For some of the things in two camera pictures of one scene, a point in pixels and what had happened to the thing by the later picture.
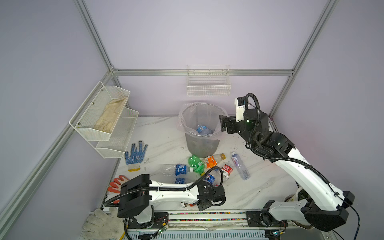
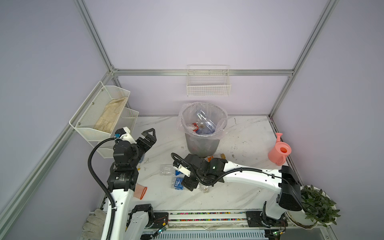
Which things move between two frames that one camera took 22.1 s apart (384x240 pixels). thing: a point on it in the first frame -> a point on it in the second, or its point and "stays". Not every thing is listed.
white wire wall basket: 208,80 stays
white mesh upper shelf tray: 95,119 stays
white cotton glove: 103,226 stays
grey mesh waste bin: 200,121 stays
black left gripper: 203,207 -> 151,140
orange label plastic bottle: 211,161 stays
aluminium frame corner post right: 324,17 stays
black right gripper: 229,121 -> 188,184
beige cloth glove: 105,122 stays
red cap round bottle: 184,204 -> 195,127
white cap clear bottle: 243,172 -> 209,124
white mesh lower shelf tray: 120,136 stays
